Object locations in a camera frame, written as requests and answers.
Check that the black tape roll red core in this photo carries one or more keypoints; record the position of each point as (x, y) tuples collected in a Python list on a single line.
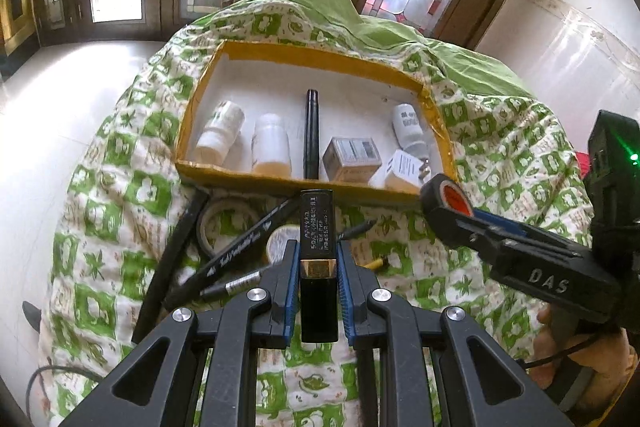
[(435, 187)]

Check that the red cloth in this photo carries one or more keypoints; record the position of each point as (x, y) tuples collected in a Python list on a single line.
[(584, 164)]

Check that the black marker white script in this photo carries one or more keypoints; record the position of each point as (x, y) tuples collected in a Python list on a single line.
[(240, 252), (312, 132)]

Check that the long thick black pen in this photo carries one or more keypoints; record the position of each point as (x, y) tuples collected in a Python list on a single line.
[(172, 262)]

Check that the small grey carton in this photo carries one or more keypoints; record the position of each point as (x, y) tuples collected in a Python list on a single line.
[(350, 162)]

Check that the grey tape roll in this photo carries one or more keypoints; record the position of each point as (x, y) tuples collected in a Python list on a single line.
[(202, 229)]

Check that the large white plastic bottle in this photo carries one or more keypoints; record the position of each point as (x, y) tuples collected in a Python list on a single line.
[(270, 147)]

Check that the green white printed blanket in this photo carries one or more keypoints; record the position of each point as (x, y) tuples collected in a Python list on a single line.
[(100, 207)]

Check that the dark object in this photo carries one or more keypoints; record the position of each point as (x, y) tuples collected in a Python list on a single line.
[(32, 314)]

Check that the person's right hand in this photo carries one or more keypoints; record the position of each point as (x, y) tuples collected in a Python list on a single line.
[(610, 352)]

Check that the white plug charger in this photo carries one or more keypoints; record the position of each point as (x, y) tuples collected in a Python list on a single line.
[(402, 169)]

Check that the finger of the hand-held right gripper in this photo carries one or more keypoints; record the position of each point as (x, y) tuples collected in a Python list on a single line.
[(500, 221), (465, 234)]

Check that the thin black white-label pen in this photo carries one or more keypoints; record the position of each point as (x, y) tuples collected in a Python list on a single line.
[(232, 283)]

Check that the small white green-label bottle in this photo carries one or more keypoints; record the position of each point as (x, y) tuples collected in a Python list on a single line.
[(220, 127)]

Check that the black lipstick tube gold band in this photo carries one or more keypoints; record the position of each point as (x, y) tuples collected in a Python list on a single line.
[(317, 307)]

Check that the yellow tape roll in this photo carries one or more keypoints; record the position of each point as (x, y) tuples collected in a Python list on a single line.
[(280, 244)]

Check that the yellow framed glass door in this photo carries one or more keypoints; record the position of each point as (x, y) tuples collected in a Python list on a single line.
[(15, 32)]

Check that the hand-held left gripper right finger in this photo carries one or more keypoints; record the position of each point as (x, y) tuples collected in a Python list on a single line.
[(347, 287)]

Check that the yellow cardboard box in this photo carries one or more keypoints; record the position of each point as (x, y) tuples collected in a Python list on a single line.
[(350, 92)]

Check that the white bottle grey label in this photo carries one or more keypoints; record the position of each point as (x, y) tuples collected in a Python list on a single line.
[(407, 127)]

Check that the plain green sheet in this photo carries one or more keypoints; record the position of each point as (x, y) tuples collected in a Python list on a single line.
[(320, 2)]

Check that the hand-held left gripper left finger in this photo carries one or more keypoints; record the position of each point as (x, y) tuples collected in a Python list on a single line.
[(289, 287)]

